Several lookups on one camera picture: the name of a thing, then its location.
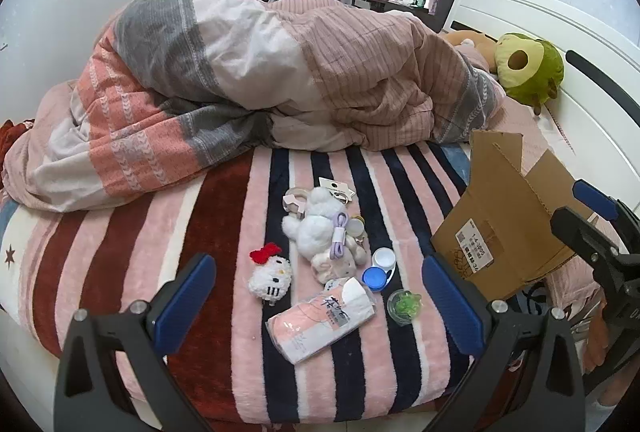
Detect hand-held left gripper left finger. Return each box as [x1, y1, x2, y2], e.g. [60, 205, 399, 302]
[52, 253, 217, 432]

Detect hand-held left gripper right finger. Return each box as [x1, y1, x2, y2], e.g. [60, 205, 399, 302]
[421, 255, 586, 432]

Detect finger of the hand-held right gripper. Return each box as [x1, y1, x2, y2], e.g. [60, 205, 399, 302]
[550, 206, 632, 274]
[572, 179, 640, 235]

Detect green slime jar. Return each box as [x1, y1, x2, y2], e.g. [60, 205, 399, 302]
[386, 289, 423, 327]

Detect brown cardboard box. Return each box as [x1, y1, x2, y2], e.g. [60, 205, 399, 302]
[431, 129, 601, 300]

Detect white blue contact lens case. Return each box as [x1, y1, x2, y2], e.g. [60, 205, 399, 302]
[361, 247, 398, 294]

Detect white cat plush red bow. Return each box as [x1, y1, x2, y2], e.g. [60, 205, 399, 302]
[248, 242, 293, 308]

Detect purple cable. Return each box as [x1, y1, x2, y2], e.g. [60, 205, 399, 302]
[325, 211, 351, 263]

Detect pink white soft packet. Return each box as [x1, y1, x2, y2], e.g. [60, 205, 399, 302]
[266, 277, 381, 365]

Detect white tape dispenser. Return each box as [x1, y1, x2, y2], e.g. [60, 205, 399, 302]
[281, 186, 311, 215]

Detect white bunny plush toy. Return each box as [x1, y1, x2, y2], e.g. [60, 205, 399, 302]
[281, 186, 368, 285]

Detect striped fleece blanket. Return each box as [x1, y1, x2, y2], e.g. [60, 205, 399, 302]
[0, 142, 501, 423]

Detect green avocado plush toy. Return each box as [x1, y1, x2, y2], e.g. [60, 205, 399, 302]
[494, 32, 565, 106]

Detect white bed headboard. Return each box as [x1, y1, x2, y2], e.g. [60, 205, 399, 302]
[440, 0, 640, 233]

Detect brown bear plush toy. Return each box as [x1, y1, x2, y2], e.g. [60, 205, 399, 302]
[442, 30, 501, 73]

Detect dark red cloth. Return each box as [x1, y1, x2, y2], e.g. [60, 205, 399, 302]
[0, 119, 36, 163]

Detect pink grey patchwork duvet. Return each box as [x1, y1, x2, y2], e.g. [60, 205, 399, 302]
[0, 0, 508, 213]

